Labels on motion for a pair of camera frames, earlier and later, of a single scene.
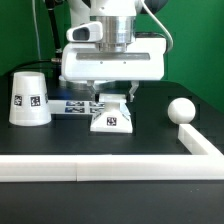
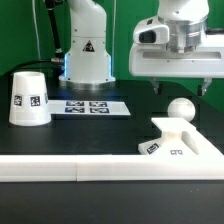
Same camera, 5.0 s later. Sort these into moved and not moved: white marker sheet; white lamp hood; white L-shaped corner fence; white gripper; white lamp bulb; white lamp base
Moved: white gripper; white lamp base
Not moved: white lamp hood; white lamp bulb; white L-shaped corner fence; white marker sheet
